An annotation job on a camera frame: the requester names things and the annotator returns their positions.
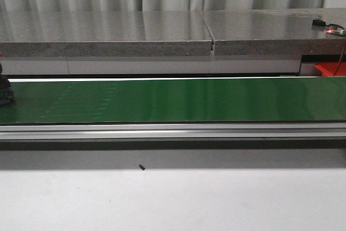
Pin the grey stone slab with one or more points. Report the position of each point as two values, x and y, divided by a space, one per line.
274 32
104 34

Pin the green circuit board red LED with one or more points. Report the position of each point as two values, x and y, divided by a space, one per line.
340 31

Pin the aluminium conveyor front rail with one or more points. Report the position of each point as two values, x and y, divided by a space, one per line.
175 131

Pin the red emergency stop button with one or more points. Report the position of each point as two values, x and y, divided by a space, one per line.
7 93

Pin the red plastic bin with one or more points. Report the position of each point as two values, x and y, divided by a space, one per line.
331 69

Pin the black sensor module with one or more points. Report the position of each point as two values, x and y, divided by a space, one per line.
319 23

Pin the grey stone slab left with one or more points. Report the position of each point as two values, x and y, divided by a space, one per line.
104 34

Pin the green conveyor belt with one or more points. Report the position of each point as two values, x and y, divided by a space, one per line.
190 100

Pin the grey stone slab right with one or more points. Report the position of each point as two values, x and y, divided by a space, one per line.
274 32

